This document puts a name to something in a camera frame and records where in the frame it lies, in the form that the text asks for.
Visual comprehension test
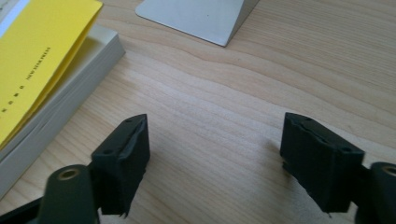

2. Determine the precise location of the grey metal bookend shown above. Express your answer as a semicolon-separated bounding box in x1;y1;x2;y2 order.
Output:
134;0;261;48

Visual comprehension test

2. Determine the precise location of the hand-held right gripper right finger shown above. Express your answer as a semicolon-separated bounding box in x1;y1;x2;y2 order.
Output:
279;112;366;214

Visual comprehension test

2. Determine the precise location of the yellow cover book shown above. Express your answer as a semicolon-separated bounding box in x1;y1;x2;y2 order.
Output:
0;0;127;200

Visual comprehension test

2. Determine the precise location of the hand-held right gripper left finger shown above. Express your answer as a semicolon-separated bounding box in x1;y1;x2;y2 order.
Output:
90;113;151;218

